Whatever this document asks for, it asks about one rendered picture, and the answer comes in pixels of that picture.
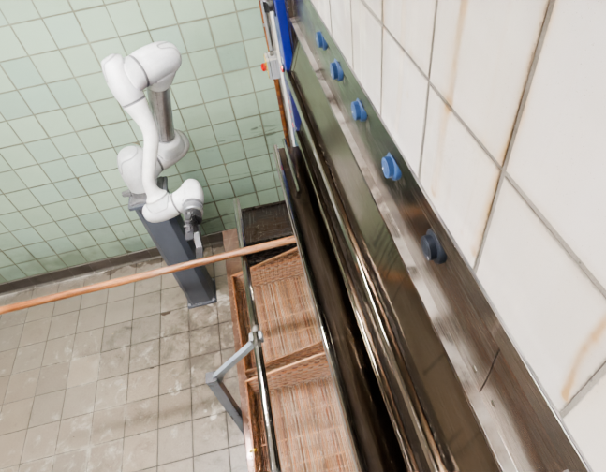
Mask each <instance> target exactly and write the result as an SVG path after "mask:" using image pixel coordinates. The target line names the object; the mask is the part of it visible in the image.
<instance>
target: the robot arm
mask: <svg viewBox="0 0 606 472"><path fill-rule="evenodd" d="M181 64H182V56H181V54H180V52H179V50H178V49H177V48H176V46H175V45H174V44H172V43H170V42H168V41H157V42H153V43H151V44H148V45H146V46H144V47H141V48H139V49H138V50H136V51H134V52H132V53H131V54H129V55H128V56H126V57H123V56H122V55H121V54H118V53H112V54H110V55H109V56H107V57H106V58H104V59H103V60H102V61H101V68H102V72H103V75H104V78H105V81H106V83H107V84H108V86H109V88H110V90H111V92H112V94H113V95H114V97H115V98H116V99H117V101H118V102H119V103H120V104H121V106H122V107H123V108H124V110H125V111H126V112H127V113H128V114H129V115H130V116H131V117H132V119H133V120H134V121H135V122H136V123H137V124H138V126H139V127H140V129H141V131H142V134H143V138H144V147H142V148H141V147H140V146H135V145H132V146H127V147H125V148H123V149H122V150H121V151H120V152H119V154H118V156H117V166H118V170H119V172H120V174H121V176H122V178H123V180H124V182H125V184H126V186H127V187H128V188H129V189H127V190H126V191H124V192H122V196H123V197H124V198H125V197H131V201H130V202H129V204H130V206H135V205H138V204H141V203H145V202H147V203H146V204H145V205H144V206H143V209H142V214H143V216H144V218H145V219H146V220H147V221H150V222H152V223H158V222H163V221H166V220H169V219H172V218H173V217H175V216H177V215H179V214H183V215H184V217H185V220H184V223H185V225H184V228H185V239H186V241H191V240H194V239H195V243H196V247H197V248H196V259H198V258H203V251H204V248H203V243H202V239H201V231H200V223H201V222H202V216H203V203H204V194H203V189H202V186H201V185H200V183H199V182H198V181H197V180H195V179H188V180H186V181H185V182H184V183H183V184H182V186H181V187H180V188H179V189H178V190H177V191H175V192H174V193H171V194H170V193H168V192H167V191H166V190H163V182H164V177H162V176H160V177H158V176H159V174H160V173H161V172H162V171H163V170H166V169H168V168H169V167H171V166H172V165H174V164H175V163H177V162H178V161H179V160H181V159H182V158H183V157H184V156H185V155H186V153H187V152H188V149H189V139H188V137H187V136H186V134H185V133H184V132H182V131H181V130H178V129H175V128H174V124H173V115H172V106H171V97H170V86H171V85H172V82H173V79H174V77H175V74H176V71H177V70H179V68H180V66H181ZM145 88H146V91H147V96H148V102H149V105H148V102H147V99H146V97H145V95H144V93H143V91H142V90H144V89H145ZM149 107H150V108H149ZM194 232H195V234H194Z"/></svg>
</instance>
